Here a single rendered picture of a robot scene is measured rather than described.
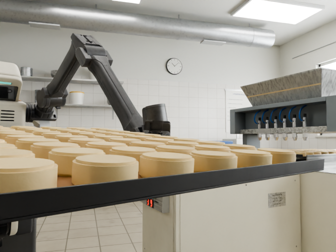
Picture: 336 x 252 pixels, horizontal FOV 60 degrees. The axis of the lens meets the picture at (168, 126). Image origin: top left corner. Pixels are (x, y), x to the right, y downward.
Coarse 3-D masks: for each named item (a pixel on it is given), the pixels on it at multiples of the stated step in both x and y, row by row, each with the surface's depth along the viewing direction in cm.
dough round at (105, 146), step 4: (88, 144) 34; (92, 144) 33; (96, 144) 33; (100, 144) 33; (104, 144) 33; (108, 144) 34; (112, 144) 34; (116, 144) 34; (120, 144) 34; (124, 144) 35; (96, 148) 33; (100, 148) 33; (104, 148) 33; (108, 148) 33; (108, 152) 33
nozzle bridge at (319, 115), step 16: (240, 112) 188; (288, 112) 158; (304, 112) 150; (320, 112) 142; (240, 128) 187; (256, 128) 180; (272, 128) 162; (288, 128) 152; (304, 128) 144; (320, 128) 136; (256, 144) 194
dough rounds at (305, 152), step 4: (296, 152) 144; (300, 152) 142; (304, 152) 142; (308, 152) 145; (312, 152) 145; (316, 152) 147; (320, 152) 147; (324, 152) 149; (328, 152) 153; (332, 152) 152
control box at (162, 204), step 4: (164, 196) 113; (168, 196) 114; (140, 200) 133; (144, 200) 129; (148, 200) 124; (152, 200) 120; (156, 200) 117; (160, 200) 114; (164, 200) 113; (168, 200) 114; (148, 204) 124; (152, 204) 120; (156, 204) 117; (160, 204) 114; (164, 204) 113; (168, 204) 114; (156, 208) 117; (160, 208) 114; (164, 208) 113; (168, 208) 114; (164, 212) 113
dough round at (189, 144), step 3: (168, 141) 43; (171, 141) 43; (174, 141) 43; (177, 141) 44; (180, 141) 44; (183, 141) 44; (186, 141) 45; (189, 141) 45; (168, 144) 42; (171, 144) 41; (174, 144) 41; (177, 144) 41; (180, 144) 41; (183, 144) 41; (186, 144) 41; (189, 144) 41; (192, 144) 41; (195, 144) 42
